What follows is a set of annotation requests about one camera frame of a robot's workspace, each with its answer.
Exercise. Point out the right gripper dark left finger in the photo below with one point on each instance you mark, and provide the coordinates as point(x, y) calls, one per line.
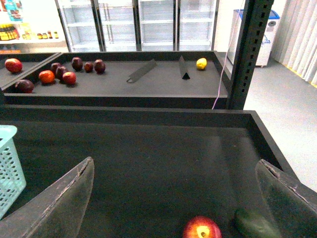
point(58, 211)

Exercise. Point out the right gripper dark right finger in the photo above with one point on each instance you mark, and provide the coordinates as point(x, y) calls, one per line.
point(292, 205)

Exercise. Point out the light blue plastic basket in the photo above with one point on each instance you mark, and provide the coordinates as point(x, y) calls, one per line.
point(12, 180)

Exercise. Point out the red yellow apple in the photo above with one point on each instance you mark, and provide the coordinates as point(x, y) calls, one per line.
point(201, 227)

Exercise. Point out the red apple on shelf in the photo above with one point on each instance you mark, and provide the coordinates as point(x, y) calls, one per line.
point(69, 78)

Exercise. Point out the dark plum behind apple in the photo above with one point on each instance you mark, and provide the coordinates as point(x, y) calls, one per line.
point(60, 71)

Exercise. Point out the green avocado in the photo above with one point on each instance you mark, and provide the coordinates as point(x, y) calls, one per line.
point(251, 224)

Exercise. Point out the black lower display tray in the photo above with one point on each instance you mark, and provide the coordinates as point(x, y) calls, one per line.
point(155, 169)

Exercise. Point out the black display tray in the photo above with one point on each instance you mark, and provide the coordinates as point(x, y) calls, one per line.
point(155, 169)
point(162, 87)

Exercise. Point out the dark purple plum front left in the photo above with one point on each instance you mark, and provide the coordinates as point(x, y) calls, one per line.
point(24, 86)

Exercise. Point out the orange red fruit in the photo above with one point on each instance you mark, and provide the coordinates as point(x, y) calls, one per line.
point(47, 77)

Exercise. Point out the dark plum back left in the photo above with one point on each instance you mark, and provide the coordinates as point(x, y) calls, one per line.
point(54, 66)

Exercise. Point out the small red plum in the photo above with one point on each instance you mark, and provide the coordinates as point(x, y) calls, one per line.
point(88, 67)

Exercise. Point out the dark plum back centre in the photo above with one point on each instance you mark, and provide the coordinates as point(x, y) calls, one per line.
point(77, 63)

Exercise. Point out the dark plum back right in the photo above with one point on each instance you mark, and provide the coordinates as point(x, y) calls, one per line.
point(99, 66)

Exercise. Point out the red fruit far left tray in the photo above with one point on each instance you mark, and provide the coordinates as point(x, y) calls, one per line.
point(13, 65)

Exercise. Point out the black upper display tray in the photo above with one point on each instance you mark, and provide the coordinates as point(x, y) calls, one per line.
point(162, 87)

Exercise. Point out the white curtain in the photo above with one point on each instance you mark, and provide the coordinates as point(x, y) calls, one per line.
point(295, 44)

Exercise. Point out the yellow lemon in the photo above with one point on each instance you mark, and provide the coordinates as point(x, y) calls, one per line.
point(201, 64)

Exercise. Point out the upright black shelf divider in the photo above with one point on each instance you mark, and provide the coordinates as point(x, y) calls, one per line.
point(183, 69)

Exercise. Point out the flat black shelf divider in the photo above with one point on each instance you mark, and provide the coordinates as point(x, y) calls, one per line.
point(139, 73)

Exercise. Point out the white grocery shelf with bottles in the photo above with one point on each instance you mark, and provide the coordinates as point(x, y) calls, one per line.
point(31, 26)

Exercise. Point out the glass door refrigerator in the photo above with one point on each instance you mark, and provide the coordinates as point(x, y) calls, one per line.
point(138, 25)

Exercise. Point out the black perforated shelf post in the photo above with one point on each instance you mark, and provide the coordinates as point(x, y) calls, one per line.
point(254, 21)

